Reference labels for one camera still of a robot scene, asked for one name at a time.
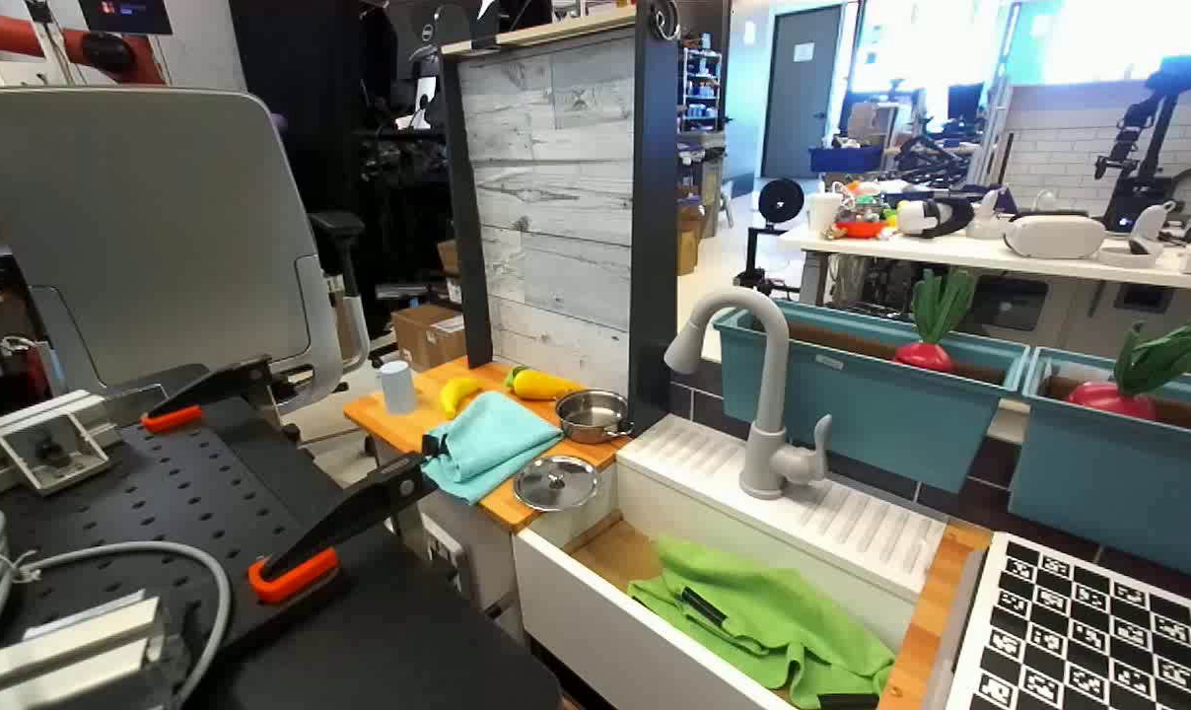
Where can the silver pot lid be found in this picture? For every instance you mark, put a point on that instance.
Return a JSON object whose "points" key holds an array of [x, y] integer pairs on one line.
{"points": [[559, 481]]}

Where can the silver pot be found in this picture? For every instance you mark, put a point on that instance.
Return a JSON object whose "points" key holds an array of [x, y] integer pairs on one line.
{"points": [[588, 415]]}

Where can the teal cloth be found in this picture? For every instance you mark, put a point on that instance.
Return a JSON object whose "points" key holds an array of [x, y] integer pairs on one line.
{"points": [[481, 447]]}

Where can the yellow banana toy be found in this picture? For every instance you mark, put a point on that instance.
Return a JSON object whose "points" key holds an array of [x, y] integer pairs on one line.
{"points": [[460, 393]]}

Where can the cardboard box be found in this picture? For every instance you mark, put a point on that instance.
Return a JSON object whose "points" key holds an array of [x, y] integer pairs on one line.
{"points": [[428, 331]]}

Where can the grey cylinder cup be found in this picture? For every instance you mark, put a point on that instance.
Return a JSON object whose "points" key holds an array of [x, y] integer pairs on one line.
{"points": [[397, 386]]}

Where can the grey faucet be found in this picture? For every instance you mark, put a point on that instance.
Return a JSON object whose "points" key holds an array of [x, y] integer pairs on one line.
{"points": [[770, 461]]}

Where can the whitewashed wood back panel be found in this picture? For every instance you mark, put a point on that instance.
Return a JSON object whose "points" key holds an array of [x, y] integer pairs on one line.
{"points": [[549, 134]]}

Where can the white toy sink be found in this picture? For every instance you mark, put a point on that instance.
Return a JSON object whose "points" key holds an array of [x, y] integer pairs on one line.
{"points": [[680, 477]]}

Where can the teal planter bin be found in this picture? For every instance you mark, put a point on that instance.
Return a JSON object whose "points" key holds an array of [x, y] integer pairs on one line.
{"points": [[894, 415], [1105, 473]]}

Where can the green cloth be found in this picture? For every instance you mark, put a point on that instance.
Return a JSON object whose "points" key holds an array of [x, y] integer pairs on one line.
{"points": [[768, 622]]}

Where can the red radish toy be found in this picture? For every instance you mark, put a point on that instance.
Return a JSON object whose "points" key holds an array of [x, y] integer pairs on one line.
{"points": [[1137, 372], [939, 299]]}

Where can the black orange clamp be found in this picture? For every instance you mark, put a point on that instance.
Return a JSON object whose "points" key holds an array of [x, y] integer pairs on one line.
{"points": [[313, 552], [243, 381]]}

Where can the white VR headset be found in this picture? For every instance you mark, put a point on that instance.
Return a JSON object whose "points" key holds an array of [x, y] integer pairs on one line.
{"points": [[1056, 236]]}

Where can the checkerboard calibration board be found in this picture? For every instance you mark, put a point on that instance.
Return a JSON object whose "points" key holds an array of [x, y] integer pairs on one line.
{"points": [[1061, 633]]}

